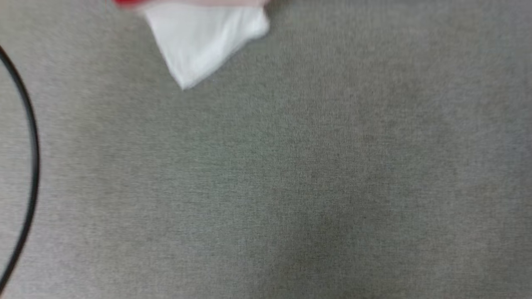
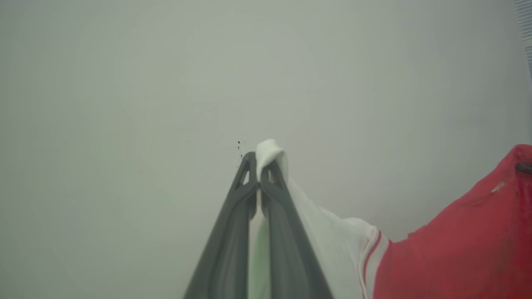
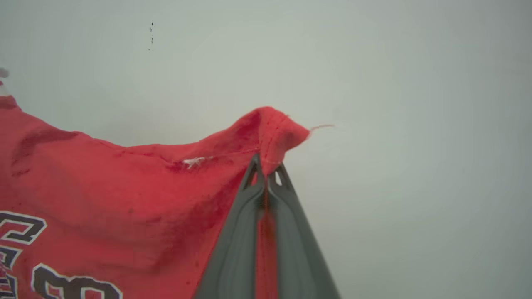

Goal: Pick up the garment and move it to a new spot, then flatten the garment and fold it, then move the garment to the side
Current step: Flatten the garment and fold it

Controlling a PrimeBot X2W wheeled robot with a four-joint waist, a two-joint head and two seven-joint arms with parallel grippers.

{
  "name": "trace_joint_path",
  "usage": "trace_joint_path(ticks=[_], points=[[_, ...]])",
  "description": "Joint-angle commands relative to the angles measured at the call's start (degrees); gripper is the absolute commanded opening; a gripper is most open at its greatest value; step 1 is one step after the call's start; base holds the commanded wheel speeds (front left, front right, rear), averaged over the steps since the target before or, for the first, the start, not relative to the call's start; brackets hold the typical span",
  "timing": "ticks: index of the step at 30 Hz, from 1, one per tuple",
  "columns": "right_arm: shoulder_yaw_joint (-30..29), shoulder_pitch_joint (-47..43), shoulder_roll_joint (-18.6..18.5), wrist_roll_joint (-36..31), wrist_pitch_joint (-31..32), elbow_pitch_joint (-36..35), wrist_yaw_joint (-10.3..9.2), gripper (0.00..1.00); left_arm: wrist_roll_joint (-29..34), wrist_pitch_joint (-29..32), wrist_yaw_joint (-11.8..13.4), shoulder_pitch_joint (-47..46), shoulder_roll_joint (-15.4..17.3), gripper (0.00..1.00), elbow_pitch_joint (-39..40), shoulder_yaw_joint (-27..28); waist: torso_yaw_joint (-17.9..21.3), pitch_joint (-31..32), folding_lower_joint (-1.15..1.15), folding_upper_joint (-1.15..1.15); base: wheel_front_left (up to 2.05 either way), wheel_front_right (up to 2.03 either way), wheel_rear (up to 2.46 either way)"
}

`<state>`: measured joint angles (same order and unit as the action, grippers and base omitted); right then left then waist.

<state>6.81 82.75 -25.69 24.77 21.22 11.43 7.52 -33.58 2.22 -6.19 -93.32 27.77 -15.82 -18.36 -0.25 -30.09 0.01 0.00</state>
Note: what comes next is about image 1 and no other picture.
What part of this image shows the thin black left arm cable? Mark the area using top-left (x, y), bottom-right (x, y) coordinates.
top-left (0, 45), bottom-right (41, 291)

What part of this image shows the red and white garment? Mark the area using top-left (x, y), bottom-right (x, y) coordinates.
top-left (112, 0), bottom-right (271, 91)

